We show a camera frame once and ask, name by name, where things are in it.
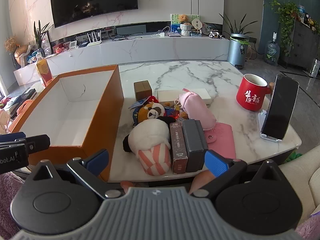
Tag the person's leg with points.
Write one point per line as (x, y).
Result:
(200, 181)
(127, 185)

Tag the purple fuzzy blanket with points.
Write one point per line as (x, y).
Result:
(10, 195)

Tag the white phone stand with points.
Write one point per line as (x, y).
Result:
(262, 122)

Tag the black smartphone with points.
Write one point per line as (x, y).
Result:
(281, 107)

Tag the red panda plush toy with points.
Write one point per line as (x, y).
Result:
(150, 111)

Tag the small brown cardboard box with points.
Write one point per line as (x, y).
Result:
(142, 89)

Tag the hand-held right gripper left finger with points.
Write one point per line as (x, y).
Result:
(97, 160)

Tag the tall leaf plant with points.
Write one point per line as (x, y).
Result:
(40, 36)

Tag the grey pedal trash can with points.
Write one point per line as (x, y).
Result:
(238, 51)

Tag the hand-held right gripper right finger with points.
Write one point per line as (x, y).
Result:
(217, 163)

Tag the grey rectangular box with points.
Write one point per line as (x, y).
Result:
(195, 140)

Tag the potted long leaf plant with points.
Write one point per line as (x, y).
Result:
(237, 26)

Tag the gold vase dried flowers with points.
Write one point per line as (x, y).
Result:
(18, 52)

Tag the orange cardboard storage box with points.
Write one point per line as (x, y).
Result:
(75, 120)

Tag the framed painting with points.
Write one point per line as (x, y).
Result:
(175, 21)

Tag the blue water jug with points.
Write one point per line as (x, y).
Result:
(272, 51)

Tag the pink leather wallet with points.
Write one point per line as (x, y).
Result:
(221, 140)

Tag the green object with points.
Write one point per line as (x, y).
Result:
(294, 156)

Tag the dark grey sideboard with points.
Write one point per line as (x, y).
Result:
(303, 45)

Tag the cream sofa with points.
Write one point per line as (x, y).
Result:
(303, 180)

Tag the orange drink bottle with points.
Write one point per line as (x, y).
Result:
(44, 71)

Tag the black white toy figure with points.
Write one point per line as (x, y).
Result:
(216, 35)

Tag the white marble tv cabinet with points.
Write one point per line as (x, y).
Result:
(150, 48)

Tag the teddy bear in pot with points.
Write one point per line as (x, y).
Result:
(185, 25)

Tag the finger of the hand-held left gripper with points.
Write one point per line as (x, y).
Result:
(12, 136)
(37, 142)

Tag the white plush pink striped base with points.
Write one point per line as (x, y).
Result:
(150, 140)

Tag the white router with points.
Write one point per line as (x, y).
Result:
(93, 41)

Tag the trailing ivy plant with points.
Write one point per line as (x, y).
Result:
(288, 17)

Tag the black remote control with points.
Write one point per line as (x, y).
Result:
(26, 96)

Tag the pink plush toy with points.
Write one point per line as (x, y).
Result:
(197, 107)

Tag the brown card box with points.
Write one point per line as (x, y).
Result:
(178, 145)

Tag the wall television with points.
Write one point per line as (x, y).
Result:
(92, 1)

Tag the flat white box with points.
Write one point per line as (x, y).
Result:
(175, 95)

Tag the red mug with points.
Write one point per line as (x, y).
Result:
(251, 95)

